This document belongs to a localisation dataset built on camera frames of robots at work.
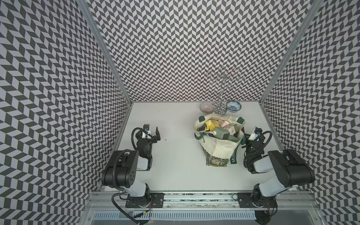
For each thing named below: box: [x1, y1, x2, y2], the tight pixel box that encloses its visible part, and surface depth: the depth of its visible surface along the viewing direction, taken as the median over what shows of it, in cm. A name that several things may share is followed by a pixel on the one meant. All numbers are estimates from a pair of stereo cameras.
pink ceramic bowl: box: [199, 102, 214, 114], surface depth 114 cm
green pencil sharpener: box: [209, 127, 240, 143], surface depth 80 cm
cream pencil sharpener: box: [228, 126, 236, 136], surface depth 82 cm
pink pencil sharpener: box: [217, 119, 231, 128], surface depth 90 cm
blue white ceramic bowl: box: [225, 100, 242, 113], surface depth 114 cm
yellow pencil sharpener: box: [204, 119, 220, 132], surface depth 88 cm
